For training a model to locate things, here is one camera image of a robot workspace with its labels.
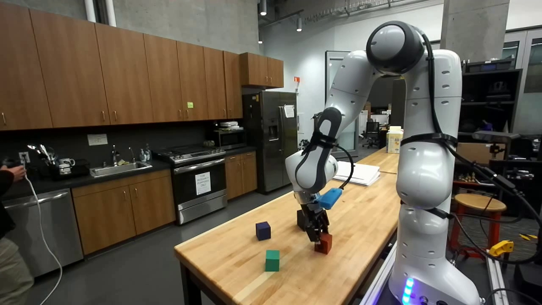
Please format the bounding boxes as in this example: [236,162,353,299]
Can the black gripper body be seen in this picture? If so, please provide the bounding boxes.
[304,203,334,233]

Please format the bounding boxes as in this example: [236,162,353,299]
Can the red cube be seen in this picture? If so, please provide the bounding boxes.
[314,232,334,255]

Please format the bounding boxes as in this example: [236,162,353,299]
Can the green cube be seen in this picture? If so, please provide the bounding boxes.
[265,249,284,272]

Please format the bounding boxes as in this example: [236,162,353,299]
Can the narrow brown lower cabinet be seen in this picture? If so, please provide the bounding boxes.
[224,149,260,203]

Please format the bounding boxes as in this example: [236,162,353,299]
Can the stainless steel refrigerator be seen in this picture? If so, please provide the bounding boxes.
[243,88,301,194]

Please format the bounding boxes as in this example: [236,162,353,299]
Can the white paper sheet on oven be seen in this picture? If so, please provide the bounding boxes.
[194,169,214,198]

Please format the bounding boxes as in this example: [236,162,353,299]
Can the black countertop microwave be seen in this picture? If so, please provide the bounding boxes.
[214,120,246,150]

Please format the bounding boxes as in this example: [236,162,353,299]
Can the stainless steel oven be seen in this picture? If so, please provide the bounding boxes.
[160,145,229,227]

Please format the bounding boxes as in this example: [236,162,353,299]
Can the red legged stool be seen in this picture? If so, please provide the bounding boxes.
[451,191,511,257]

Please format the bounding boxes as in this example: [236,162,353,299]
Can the small cabinet above refrigerator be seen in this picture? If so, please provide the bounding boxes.
[240,50,287,89]

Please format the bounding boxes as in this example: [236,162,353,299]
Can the brown cardboard box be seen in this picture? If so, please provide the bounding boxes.
[455,140,509,167]

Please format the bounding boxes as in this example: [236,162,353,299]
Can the yellow clamp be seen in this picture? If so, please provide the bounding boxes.
[487,238,517,260]

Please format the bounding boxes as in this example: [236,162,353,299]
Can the wide brown lower cabinet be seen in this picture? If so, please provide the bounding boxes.
[72,167,179,257]

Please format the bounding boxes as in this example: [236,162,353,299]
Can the steel kitchen sink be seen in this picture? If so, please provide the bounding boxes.
[89,160,155,181]

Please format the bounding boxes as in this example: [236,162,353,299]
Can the black storage shelf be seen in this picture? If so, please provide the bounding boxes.
[460,66,526,138]

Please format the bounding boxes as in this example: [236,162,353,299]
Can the silver kettle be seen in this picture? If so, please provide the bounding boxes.
[55,155,79,177]

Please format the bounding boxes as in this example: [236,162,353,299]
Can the stainless steel dishwasher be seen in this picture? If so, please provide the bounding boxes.
[0,188,87,293]

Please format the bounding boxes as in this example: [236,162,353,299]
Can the person in dark hoodie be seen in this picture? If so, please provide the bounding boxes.
[0,162,36,305]

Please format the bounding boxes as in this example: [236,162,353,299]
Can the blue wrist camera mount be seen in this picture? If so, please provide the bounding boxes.
[314,186,346,211]

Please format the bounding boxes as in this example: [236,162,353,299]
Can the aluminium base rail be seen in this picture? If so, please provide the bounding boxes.
[360,245,399,305]

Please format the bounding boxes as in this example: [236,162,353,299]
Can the black metal table frame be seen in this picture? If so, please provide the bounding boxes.
[179,259,228,305]

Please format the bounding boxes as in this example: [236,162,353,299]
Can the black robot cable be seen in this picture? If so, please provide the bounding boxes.
[421,32,541,267]

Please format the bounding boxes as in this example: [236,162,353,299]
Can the white wall outlet plate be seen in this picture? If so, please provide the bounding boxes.
[85,132,111,149]

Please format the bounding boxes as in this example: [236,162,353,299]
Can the brown upper wall cabinets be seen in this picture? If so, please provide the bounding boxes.
[0,1,246,133]

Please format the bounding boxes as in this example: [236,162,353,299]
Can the white power cable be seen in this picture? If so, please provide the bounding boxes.
[19,159,67,305]

